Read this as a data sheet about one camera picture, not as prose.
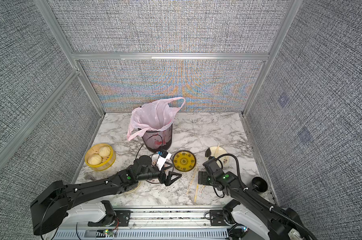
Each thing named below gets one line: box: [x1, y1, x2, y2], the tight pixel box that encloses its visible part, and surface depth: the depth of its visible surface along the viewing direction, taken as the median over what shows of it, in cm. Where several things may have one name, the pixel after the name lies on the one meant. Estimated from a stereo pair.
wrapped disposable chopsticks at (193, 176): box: [186, 162, 200, 194], surface depth 89 cm
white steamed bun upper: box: [98, 145, 111, 157], surface depth 92 cm
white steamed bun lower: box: [87, 153, 102, 166], surface depth 90 cm
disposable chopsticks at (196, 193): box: [194, 183, 199, 203], surface depth 83 cm
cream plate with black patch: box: [205, 146, 230, 169], surface depth 99 cm
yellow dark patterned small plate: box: [172, 150, 197, 172], surface depth 95 cm
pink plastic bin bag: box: [127, 97, 186, 141], surface depth 87 cm
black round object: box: [252, 176, 268, 193], surface depth 78 cm
